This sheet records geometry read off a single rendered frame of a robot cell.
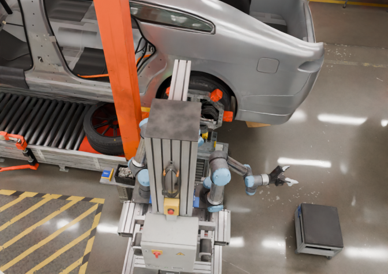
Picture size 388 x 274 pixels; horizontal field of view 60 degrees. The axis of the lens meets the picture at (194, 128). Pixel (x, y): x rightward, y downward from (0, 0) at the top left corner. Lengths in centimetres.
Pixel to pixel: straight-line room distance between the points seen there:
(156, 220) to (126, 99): 95
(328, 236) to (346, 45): 356
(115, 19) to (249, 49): 112
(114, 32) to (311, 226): 239
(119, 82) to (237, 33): 99
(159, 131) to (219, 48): 137
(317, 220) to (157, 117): 221
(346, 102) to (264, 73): 234
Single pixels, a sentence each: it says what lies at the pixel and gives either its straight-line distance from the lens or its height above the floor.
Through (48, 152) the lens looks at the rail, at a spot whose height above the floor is 34.
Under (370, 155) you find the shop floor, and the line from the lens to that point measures 457.
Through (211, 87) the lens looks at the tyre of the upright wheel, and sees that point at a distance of 304.
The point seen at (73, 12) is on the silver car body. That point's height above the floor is 81.
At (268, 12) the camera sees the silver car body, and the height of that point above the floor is 91.
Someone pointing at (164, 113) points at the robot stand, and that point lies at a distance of 162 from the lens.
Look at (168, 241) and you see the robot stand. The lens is 214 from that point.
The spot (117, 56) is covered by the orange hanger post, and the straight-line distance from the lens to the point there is 232.
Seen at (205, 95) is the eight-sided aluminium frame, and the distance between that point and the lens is 299.
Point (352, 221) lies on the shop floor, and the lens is 397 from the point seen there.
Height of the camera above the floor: 324
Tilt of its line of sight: 51 degrees down
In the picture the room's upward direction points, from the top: 4 degrees clockwise
